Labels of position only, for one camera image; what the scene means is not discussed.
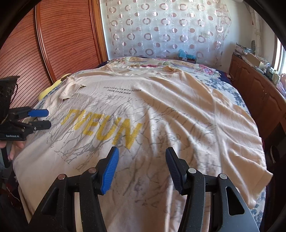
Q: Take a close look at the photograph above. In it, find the yellow cloth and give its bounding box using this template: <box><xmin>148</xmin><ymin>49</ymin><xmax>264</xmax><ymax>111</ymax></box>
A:
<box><xmin>38</xmin><ymin>78</ymin><xmax>67</xmax><ymax>101</ymax></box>

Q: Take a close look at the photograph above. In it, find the blue floral bed sheet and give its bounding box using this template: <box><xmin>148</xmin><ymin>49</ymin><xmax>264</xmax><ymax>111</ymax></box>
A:
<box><xmin>22</xmin><ymin>75</ymin><xmax>268</xmax><ymax>232</ymax></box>

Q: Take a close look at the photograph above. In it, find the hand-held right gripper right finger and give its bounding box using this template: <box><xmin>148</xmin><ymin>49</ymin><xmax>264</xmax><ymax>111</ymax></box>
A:
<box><xmin>165</xmin><ymin>147</ymin><xmax>261</xmax><ymax>232</ymax></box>

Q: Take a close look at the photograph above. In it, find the dark blue blanket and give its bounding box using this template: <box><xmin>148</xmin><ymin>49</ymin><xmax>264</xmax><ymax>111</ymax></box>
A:
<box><xmin>220</xmin><ymin>70</ymin><xmax>234</xmax><ymax>84</ymax></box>

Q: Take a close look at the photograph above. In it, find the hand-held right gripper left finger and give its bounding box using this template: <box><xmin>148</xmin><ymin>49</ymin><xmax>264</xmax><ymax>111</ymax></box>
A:
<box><xmin>28</xmin><ymin>146</ymin><xmax>120</xmax><ymax>232</ymax></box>

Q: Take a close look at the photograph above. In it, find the pile of household clutter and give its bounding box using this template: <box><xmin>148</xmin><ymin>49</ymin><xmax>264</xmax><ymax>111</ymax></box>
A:
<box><xmin>233</xmin><ymin>40</ymin><xmax>286</xmax><ymax>94</ymax></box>

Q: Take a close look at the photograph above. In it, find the bright window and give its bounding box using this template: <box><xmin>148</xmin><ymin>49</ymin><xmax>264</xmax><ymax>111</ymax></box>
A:
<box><xmin>274</xmin><ymin>36</ymin><xmax>286</xmax><ymax>76</ymax></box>

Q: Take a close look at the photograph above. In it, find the cream printed t-shirt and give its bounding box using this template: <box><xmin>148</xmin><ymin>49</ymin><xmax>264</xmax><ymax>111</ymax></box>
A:
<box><xmin>13</xmin><ymin>66</ymin><xmax>274</xmax><ymax>223</ymax></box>

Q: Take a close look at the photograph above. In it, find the teal toy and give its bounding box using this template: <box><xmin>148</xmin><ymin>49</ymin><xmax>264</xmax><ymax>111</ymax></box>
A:
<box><xmin>177</xmin><ymin>49</ymin><xmax>197</xmax><ymax>63</ymax></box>

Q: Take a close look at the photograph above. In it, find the wooden slatted headboard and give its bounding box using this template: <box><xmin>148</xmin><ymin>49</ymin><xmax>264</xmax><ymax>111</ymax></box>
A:
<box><xmin>0</xmin><ymin>0</ymin><xmax>108</xmax><ymax>109</ymax></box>

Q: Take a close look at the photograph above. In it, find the white curtain with pink circles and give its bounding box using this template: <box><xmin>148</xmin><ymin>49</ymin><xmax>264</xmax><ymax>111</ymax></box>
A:
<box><xmin>99</xmin><ymin>0</ymin><xmax>233</xmax><ymax>63</ymax></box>

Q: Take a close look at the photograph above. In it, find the person's left hand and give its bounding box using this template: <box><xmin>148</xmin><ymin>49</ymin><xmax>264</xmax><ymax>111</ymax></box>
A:
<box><xmin>0</xmin><ymin>140</ymin><xmax>24</xmax><ymax>161</ymax></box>

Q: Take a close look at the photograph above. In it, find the wooden side cabinet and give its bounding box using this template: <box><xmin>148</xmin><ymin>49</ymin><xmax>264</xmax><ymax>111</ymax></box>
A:
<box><xmin>229</xmin><ymin>54</ymin><xmax>286</xmax><ymax>140</ymax></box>

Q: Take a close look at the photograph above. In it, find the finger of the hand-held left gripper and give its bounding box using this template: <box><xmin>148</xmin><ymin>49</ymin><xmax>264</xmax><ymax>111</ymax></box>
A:
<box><xmin>17</xmin><ymin>120</ymin><xmax>52</xmax><ymax>135</ymax></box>
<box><xmin>9</xmin><ymin>107</ymin><xmax>50</xmax><ymax>118</ymax></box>

